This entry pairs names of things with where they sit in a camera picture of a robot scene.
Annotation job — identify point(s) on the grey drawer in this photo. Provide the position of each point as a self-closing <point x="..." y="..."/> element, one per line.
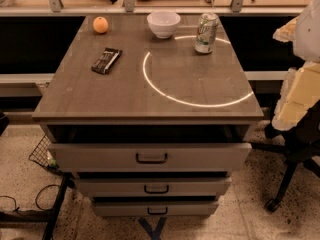
<point x="150" y="157"/>
<point x="144" y="187"/>
<point x="166" y="208"/>

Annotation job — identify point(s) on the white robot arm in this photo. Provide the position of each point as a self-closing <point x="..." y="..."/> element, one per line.
<point x="300" y="90"/>

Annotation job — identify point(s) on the grey drawer cabinet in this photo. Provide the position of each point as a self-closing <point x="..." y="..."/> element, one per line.
<point x="157" y="92"/>

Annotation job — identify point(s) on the grey top drawer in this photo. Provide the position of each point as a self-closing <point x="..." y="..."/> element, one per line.
<point x="150" y="157"/>

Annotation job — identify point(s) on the grey bottom drawer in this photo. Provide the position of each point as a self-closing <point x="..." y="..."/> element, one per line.
<point x="166" y="208"/>

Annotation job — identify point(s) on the black snack bar wrapper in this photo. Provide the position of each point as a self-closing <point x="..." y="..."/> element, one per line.
<point x="104" y="63"/>

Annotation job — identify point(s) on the white bowl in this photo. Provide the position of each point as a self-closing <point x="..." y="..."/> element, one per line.
<point x="163" y="24"/>

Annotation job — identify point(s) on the green white soda can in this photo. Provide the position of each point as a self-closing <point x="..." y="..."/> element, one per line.
<point x="206" y="32"/>

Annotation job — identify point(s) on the orange fruit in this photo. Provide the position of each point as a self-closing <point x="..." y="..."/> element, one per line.
<point x="100" y="25"/>

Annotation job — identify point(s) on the blue floor tape cross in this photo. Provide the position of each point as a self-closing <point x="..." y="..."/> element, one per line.
<point x="153" y="233"/>

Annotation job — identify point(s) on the black office chair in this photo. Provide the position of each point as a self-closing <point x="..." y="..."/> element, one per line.
<point x="302" y="143"/>

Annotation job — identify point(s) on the black metal stand leg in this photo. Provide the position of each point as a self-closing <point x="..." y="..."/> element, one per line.
<point x="49" y="217"/>

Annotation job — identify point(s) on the black wire basket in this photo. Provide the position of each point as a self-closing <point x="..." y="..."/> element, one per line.
<point x="42" y="157"/>

